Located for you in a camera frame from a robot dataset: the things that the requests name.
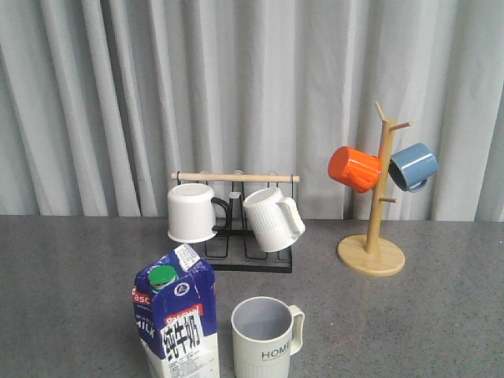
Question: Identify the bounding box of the blue white milk carton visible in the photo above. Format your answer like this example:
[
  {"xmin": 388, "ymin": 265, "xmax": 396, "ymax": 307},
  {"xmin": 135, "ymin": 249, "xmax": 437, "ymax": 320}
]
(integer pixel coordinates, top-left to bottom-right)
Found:
[{"xmin": 132, "ymin": 243, "xmax": 220, "ymax": 377}]

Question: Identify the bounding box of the pale green mug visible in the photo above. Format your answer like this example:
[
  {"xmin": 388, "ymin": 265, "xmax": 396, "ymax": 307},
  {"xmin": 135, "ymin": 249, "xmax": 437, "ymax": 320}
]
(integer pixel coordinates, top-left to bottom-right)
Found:
[{"xmin": 231, "ymin": 296, "xmax": 305, "ymax": 378}]

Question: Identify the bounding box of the white ribbed mug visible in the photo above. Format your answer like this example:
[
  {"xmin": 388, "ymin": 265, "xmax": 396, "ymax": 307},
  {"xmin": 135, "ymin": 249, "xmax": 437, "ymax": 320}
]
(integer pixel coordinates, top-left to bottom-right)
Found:
[{"xmin": 243, "ymin": 187, "xmax": 306, "ymax": 253}]

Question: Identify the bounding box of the orange mug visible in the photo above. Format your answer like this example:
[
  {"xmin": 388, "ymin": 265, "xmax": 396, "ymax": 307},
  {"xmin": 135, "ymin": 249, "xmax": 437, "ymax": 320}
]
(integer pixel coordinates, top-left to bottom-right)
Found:
[{"xmin": 328, "ymin": 146, "xmax": 382, "ymax": 193}]

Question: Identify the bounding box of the wooden mug tree stand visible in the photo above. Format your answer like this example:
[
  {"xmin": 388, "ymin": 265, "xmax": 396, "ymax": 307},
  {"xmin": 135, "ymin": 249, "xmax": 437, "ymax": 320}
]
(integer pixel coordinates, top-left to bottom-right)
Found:
[{"xmin": 336, "ymin": 102, "xmax": 413, "ymax": 276}]

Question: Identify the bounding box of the blue mug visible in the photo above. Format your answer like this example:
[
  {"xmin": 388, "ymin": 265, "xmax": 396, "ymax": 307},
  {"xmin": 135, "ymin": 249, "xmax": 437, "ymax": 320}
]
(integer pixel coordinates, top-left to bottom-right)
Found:
[{"xmin": 388, "ymin": 143, "xmax": 439, "ymax": 192}]

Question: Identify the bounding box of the grey curtain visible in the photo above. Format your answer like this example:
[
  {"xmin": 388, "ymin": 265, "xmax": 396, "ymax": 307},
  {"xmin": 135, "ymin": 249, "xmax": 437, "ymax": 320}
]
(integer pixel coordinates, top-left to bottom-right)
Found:
[{"xmin": 1, "ymin": 1, "xmax": 503, "ymax": 221}]

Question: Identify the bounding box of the black wire mug rack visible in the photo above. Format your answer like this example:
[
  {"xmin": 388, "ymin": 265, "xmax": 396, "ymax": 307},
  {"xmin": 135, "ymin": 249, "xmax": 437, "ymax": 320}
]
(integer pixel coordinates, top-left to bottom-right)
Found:
[{"xmin": 171, "ymin": 170, "xmax": 300, "ymax": 273}]

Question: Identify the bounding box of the white mug black handle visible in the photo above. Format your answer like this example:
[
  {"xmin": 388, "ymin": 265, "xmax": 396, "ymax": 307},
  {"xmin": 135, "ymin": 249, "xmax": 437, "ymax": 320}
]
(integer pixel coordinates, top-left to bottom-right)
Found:
[{"xmin": 167, "ymin": 183, "xmax": 232, "ymax": 243}]

